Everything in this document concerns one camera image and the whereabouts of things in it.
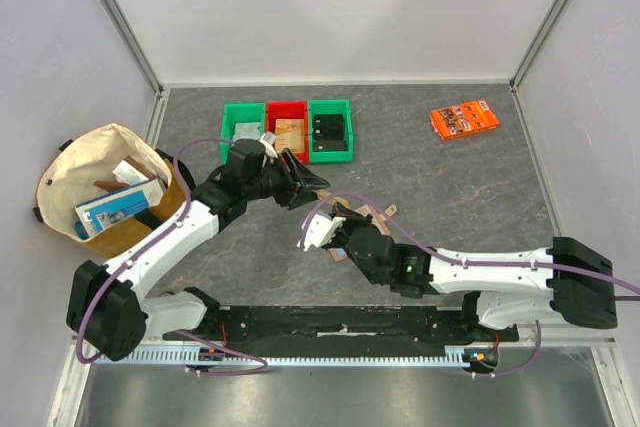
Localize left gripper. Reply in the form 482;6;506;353
244;148;329;211

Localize beige credit card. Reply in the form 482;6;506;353
315;189;331;200

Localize tan leather card holder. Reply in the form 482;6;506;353
328;197;398;262

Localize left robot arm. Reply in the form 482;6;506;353
66;139;330;361

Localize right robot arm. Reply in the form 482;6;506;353
329;217;618;341

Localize beige cards in red bin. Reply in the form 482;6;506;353
275;118;306;154

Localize black cards in green bin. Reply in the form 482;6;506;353
312;114;347;152

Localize grey cards in green bin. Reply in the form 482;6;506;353
232;122;262;141

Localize right green plastic bin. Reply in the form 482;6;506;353
307;99;354;164

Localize green plastic bin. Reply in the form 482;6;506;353
307;99;354;164
220;103;266;141

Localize red plastic bin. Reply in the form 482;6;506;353
265;101;310;164

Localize left green plastic bin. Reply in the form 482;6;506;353
220;103;266;141

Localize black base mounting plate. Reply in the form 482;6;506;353
192;306;519;358

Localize orange screw box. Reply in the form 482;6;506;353
429;99;500;141

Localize white packet in bag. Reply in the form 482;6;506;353
113;160;149;186

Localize brown item in bag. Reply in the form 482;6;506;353
93;156;156;193

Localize cream and tan tote bag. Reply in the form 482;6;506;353
36;123;195;258

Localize blue book in bag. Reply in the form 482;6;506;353
73;178;165;240

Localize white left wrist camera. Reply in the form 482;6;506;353
259;131;278;159

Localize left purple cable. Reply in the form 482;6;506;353
74;136;269;377

